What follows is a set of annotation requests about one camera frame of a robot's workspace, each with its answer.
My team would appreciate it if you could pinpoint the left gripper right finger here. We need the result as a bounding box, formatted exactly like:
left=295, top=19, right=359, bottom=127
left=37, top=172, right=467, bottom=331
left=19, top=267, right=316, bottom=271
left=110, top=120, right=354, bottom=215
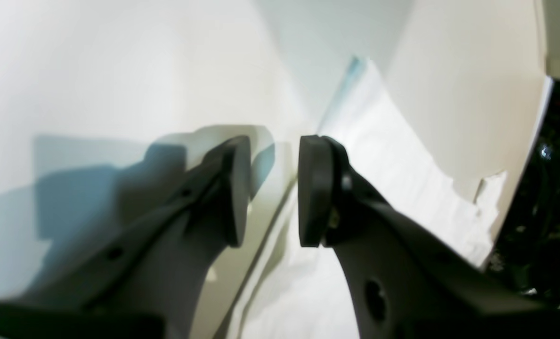
left=298, top=135, right=560, bottom=339

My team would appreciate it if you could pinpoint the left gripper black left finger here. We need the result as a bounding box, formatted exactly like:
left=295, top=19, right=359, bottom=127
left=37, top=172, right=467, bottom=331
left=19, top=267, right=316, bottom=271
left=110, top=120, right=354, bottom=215
left=0, top=136, right=251, bottom=339

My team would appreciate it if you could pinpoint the white printed t-shirt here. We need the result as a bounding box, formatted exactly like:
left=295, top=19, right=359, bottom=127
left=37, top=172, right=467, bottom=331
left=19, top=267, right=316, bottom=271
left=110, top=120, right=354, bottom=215
left=181, top=56, right=509, bottom=339

